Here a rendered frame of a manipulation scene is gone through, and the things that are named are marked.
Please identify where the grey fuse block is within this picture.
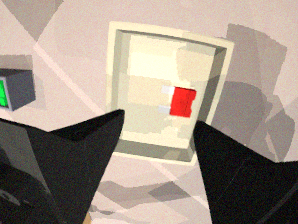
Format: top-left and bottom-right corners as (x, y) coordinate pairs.
(0, 68), (36, 112)

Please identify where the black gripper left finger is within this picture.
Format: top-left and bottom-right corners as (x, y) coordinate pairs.
(0, 109), (125, 224)

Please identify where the cream shallow tray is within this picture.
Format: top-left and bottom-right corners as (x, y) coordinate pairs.
(105, 20), (234, 165)

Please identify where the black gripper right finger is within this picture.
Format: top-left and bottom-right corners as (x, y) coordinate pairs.
(193, 121), (298, 224)

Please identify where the red blade fuse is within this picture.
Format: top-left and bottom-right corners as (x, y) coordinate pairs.
(157, 84), (197, 119)

